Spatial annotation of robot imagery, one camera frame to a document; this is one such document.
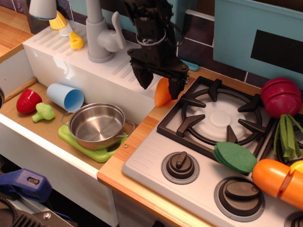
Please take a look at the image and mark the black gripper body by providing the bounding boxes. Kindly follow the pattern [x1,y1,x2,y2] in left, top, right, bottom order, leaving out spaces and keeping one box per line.
[127,42,189,83]

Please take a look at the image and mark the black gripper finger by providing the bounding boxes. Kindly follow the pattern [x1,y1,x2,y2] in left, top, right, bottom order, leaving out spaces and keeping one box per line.
[131,63,153,89]
[169,77,186,100]

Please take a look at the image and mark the small orange toy carrot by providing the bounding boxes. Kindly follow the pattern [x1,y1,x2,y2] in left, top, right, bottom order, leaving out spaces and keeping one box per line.
[154,78,171,107]

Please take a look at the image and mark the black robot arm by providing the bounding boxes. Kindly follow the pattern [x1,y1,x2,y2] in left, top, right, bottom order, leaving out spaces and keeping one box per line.
[123,0,189,99]

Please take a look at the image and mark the stainless steel pot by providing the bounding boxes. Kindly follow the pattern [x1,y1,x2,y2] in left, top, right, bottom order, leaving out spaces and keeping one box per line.
[61,103,135,150]

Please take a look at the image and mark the green felt carrot leaves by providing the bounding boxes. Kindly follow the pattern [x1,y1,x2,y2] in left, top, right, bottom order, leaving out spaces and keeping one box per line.
[213,142,257,174]

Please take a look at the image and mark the large orange toy carrot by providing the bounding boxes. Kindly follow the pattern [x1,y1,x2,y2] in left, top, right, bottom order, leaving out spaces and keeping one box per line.
[251,159,303,210]

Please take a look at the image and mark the grey toy faucet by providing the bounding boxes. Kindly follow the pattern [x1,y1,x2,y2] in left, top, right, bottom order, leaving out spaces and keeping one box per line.
[86,0,126,63]

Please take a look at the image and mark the black stove grate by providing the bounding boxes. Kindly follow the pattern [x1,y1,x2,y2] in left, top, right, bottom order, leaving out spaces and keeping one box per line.
[157,77,276,160]

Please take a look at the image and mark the yellow toy pear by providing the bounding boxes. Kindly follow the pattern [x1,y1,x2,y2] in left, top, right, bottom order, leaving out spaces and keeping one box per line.
[69,31,84,50]

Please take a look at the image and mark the light blue plastic cup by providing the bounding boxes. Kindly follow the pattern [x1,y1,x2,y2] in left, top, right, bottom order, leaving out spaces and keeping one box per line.
[46,83,84,112]

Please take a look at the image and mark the teal cabinet with black window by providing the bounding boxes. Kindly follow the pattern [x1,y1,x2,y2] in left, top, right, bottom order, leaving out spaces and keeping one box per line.
[213,0,303,87]

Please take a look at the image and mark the left black stove knob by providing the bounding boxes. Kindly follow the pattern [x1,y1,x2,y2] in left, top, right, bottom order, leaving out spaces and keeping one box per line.
[161,151,200,185]

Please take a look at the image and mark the black stove knob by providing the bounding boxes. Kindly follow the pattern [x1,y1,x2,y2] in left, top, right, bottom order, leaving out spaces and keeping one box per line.
[284,211,303,227]
[161,151,200,185]
[214,177,265,222]

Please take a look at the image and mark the green plastic cutting board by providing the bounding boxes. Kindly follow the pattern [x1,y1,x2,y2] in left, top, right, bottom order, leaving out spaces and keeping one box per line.
[58,125,127,163]

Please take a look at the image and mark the white toy sink unit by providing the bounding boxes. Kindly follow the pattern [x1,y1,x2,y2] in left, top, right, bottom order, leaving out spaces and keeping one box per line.
[0,20,187,227]

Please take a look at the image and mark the grey stove top panel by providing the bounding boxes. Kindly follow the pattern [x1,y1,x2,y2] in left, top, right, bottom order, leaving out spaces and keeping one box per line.
[122,119,303,227]

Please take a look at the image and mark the yellow toy corn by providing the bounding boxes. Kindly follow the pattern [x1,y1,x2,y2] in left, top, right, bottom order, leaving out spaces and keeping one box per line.
[49,11,68,30]

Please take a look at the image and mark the purple toy beet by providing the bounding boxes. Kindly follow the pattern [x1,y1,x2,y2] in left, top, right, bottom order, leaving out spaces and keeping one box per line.
[260,78,303,119]

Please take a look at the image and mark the green toy broccoli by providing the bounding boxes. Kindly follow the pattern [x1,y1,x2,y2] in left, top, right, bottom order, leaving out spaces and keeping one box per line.
[32,103,55,122]

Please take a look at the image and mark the green felt beet stems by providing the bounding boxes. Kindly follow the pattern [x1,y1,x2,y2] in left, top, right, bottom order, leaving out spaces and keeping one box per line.
[274,114,303,162]

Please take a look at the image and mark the red toy pepper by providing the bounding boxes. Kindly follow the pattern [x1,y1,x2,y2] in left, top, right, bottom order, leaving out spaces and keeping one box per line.
[16,88,42,114]

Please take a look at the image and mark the white lamp shade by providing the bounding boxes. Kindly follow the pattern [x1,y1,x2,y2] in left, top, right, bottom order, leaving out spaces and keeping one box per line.
[29,0,57,20]

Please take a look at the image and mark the middle black stove knob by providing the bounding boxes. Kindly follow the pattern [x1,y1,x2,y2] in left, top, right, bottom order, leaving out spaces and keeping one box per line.
[214,177,265,222]

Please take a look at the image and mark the yellow toy vegetable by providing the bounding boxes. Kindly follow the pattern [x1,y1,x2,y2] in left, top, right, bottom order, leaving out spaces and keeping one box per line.
[290,160,303,174]

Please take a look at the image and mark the blue clamp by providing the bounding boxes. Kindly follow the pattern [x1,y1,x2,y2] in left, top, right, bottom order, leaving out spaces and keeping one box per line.
[0,168,53,202]

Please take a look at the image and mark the right black stove knob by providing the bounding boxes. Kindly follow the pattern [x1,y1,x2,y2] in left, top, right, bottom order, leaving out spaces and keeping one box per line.
[284,211,303,227]

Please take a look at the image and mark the toy fork blue handle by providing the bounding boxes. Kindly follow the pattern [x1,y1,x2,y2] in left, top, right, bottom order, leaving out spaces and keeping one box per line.
[181,60,199,71]

